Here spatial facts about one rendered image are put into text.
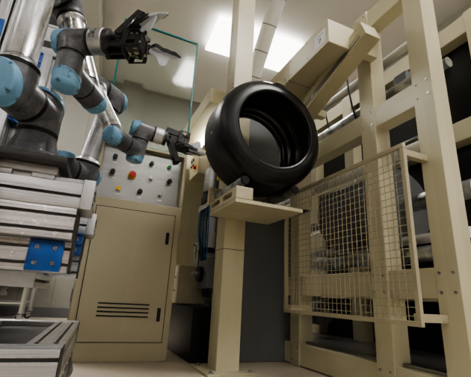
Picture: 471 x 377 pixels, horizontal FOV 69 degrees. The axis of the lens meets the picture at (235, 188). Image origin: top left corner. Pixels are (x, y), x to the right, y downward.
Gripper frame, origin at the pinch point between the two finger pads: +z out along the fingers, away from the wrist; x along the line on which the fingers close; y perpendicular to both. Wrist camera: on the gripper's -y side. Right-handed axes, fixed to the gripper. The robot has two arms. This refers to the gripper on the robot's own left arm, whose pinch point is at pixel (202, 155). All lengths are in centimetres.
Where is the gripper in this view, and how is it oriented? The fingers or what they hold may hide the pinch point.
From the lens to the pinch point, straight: 167.5
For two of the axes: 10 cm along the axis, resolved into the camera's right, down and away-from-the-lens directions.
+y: 1.6, -9.2, 3.5
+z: 9.0, 2.9, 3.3
